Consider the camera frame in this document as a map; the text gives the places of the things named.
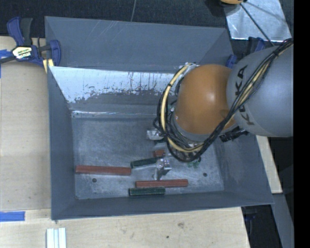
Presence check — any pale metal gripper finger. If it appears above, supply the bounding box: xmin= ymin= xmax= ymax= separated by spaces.
xmin=146 ymin=129 xmax=165 ymax=141
xmin=154 ymin=158 xmax=173 ymax=181

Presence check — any grey metal bin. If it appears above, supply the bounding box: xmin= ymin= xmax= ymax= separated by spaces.
xmin=44 ymin=15 xmax=275 ymax=221

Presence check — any dark green flat block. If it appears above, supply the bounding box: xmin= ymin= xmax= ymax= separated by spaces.
xmin=128 ymin=187 xmax=166 ymax=197
xmin=130 ymin=157 xmax=160 ymax=169

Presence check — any pale wood flat board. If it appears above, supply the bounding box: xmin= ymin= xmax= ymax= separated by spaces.
xmin=0 ymin=60 xmax=53 ymax=212

